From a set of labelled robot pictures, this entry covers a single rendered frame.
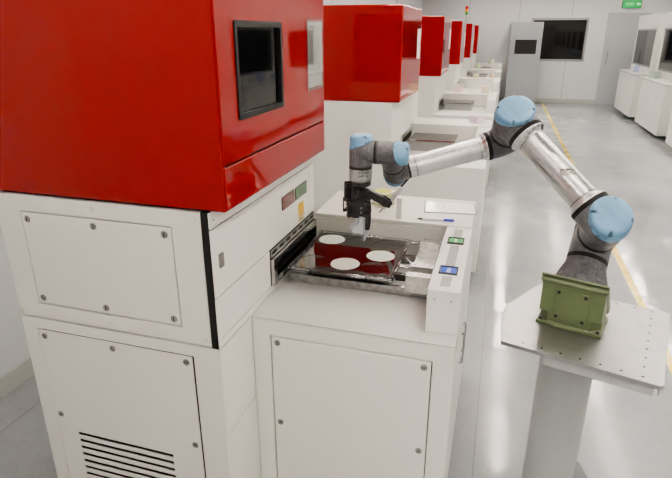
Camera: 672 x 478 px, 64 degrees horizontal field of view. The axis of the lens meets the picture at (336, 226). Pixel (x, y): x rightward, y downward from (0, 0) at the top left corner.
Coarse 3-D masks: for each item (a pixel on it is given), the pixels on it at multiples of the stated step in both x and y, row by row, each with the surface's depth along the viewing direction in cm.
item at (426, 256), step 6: (420, 252) 200; (426, 252) 200; (432, 252) 200; (420, 258) 195; (426, 258) 195; (432, 258) 195; (432, 264) 190; (408, 288) 175; (414, 288) 174; (420, 288) 174; (426, 288) 173; (426, 294) 174
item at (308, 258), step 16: (352, 240) 206; (368, 240) 206; (384, 240) 206; (400, 240) 206; (304, 256) 192; (320, 256) 192; (336, 256) 191; (352, 256) 192; (352, 272) 179; (368, 272) 179; (384, 272) 179
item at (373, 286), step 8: (296, 272) 191; (296, 280) 190; (304, 280) 189; (312, 280) 188; (320, 280) 187; (328, 280) 186; (336, 280) 186; (344, 280) 185; (352, 280) 184; (360, 280) 184; (352, 288) 185; (360, 288) 184; (368, 288) 183; (376, 288) 182; (384, 288) 181; (392, 288) 180; (400, 288) 179; (416, 296) 179; (424, 296) 178
